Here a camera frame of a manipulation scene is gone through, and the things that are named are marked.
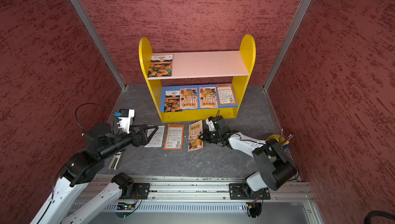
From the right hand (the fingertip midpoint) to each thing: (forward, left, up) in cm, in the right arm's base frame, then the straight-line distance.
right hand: (199, 139), depth 87 cm
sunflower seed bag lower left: (+24, +6, +9) cm, 26 cm away
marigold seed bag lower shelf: (+21, +16, +10) cm, 28 cm away
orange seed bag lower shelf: (+27, -18, +8) cm, 34 cm away
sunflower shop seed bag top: (+7, +2, 0) cm, 7 cm away
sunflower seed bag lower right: (+24, -6, +9) cm, 26 cm away
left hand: (-6, +19, +24) cm, 32 cm away
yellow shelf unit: (+34, 0, +10) cm, 35 cm away
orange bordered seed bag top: (+4, +15, -4) cm, 16 cm away
